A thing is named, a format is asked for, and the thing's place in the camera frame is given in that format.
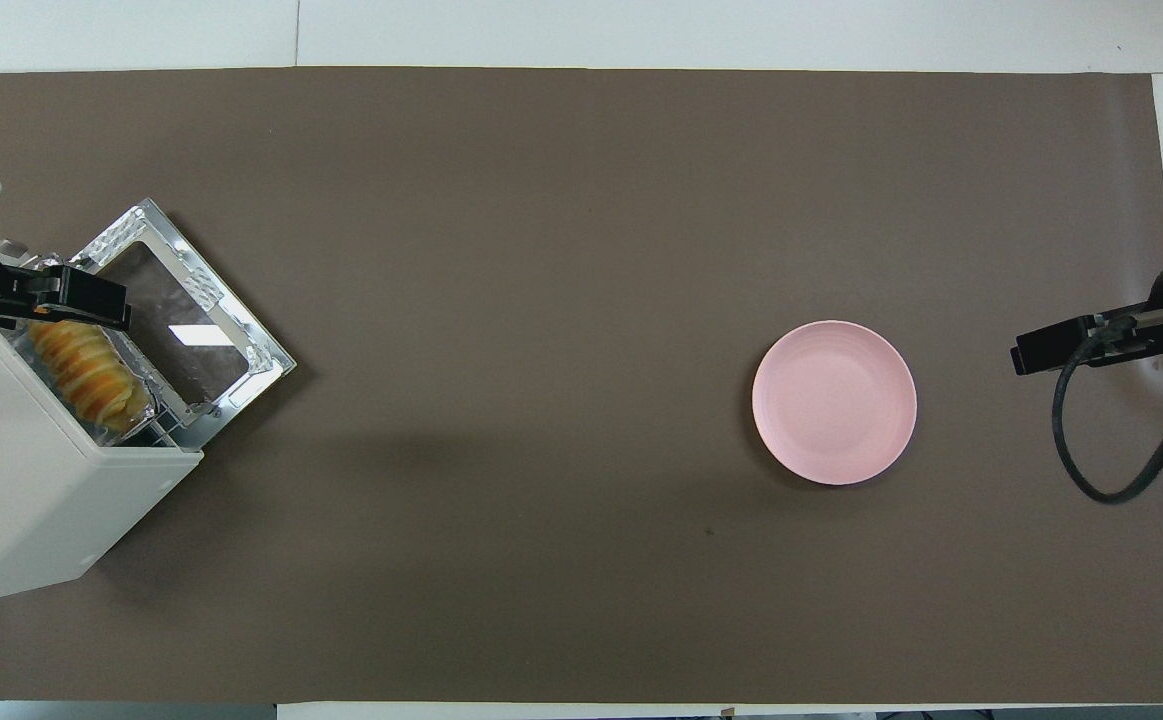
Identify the orange spiral bread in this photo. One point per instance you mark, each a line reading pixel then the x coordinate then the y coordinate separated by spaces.
pixel 91 375

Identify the aluminium foil tray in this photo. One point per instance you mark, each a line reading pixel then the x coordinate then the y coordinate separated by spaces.
pixel 141 360

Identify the glass oven door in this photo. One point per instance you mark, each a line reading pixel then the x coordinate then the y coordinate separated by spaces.
pixel 181 320

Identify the white toaster oven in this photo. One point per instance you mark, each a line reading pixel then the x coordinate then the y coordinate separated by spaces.
pixel 21 500

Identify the pink round plate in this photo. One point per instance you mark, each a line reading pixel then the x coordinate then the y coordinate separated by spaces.
pixel 831 400

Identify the brown paper table mat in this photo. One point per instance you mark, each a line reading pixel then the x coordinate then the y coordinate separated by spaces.
pixel 541 400

